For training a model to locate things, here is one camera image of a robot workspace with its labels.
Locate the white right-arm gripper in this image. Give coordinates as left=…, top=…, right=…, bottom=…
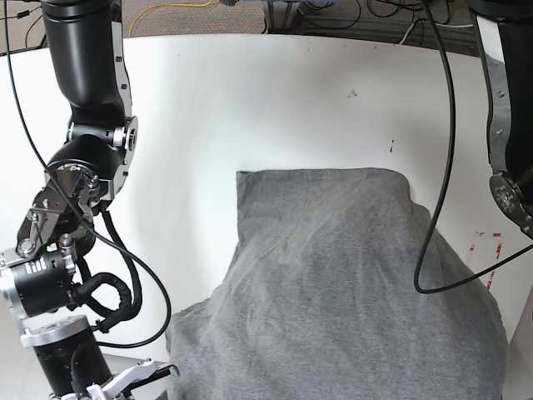
left=49, top=360, right=180, bottom=400

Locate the grey t-shirt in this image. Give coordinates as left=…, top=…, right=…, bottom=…
left=163, top=168, right=508, bottom=399

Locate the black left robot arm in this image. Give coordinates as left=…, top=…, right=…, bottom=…
left=467, top=1, right=532, bottom=237

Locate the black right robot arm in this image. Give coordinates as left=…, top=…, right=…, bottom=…
left=1, top=1, right=178, bottom=399

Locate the red tape marking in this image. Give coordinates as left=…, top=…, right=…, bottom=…
left=466, top=232, right=503, bottom=273

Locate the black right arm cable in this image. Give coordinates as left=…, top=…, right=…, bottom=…
left=0, top=0, right=172, bottom=348

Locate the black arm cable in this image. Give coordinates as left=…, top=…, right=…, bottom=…
left=0, top=0, right=172, bottom=348
left=413, top=0, right=533, bottom=293

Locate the yellow cable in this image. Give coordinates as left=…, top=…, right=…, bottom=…
left=128, top=0, right=216, bottom=38

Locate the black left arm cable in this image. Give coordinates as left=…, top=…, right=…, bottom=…
left=413, top=0, right=533, bottom=293

